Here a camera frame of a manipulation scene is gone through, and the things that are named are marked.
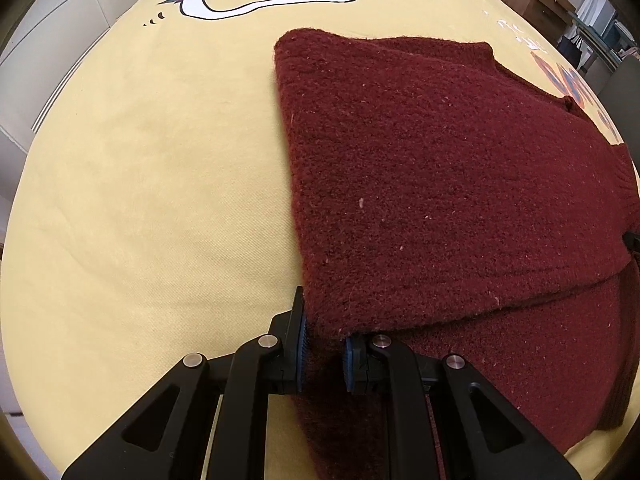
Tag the white wardrobe doors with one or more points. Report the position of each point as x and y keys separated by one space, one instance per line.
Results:
x=41 y=54

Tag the yellow dinosaur print bedsheet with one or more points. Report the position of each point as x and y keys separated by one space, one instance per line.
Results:
x=154 y=213

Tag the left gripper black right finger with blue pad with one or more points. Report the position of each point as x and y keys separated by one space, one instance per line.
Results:
x=442 y=419

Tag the dark red knit sweater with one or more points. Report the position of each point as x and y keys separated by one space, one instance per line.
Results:
x=444 y=200

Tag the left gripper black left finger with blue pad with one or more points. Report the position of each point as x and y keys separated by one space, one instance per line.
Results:
x=204 y=411

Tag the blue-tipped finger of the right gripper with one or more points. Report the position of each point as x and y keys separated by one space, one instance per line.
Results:
x=632 y=243

